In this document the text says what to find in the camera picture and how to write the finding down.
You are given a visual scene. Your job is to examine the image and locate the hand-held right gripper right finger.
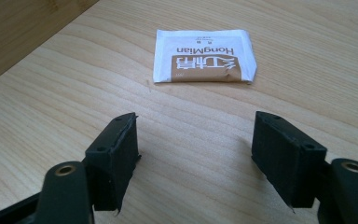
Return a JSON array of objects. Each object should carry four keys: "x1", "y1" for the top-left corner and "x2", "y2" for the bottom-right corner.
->
[{"x1": 250, "y1": 110, "x2": 328, "y2": 215}]

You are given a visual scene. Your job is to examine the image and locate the wooden tea box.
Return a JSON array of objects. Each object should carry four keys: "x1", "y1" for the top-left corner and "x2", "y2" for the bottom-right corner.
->
[{"x1": 0, "y1": 0, "x2": 100, "y2": 90}]

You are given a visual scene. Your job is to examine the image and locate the white brown-label tea sachet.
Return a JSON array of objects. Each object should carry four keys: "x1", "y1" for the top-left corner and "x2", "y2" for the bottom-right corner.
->
[{"x1": 152, "y1": 28, "x2": 258, "y2": 85}]

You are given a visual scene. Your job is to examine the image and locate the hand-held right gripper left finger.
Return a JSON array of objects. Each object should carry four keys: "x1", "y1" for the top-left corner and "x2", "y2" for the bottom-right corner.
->
[{"x1": 83, "y1": 112, "x2": 142, "y2": 217}]

